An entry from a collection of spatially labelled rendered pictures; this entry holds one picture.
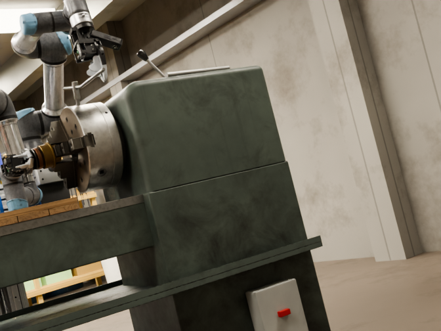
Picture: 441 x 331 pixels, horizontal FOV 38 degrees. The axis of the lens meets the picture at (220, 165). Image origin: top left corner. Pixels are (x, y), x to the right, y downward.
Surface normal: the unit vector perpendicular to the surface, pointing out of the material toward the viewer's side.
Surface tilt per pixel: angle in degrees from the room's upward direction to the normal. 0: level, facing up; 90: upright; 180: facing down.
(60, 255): 90
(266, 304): 90
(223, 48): 90
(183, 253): 90
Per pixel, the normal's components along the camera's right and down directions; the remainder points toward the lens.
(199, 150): 0.47, -0.16
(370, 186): -0.78, 0.17
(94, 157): 0.53, 0.20
